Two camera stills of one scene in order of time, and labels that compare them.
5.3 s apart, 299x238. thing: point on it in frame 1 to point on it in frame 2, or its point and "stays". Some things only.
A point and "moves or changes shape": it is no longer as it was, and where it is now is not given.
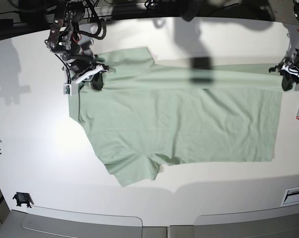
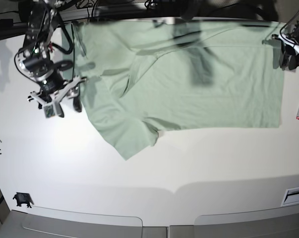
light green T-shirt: x=148 y=114 moves or changes shape
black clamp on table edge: x=22 y=198 stays
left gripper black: x=82 y=66 to x=55 y=84
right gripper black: x=294 y=69 to x=298 y=35
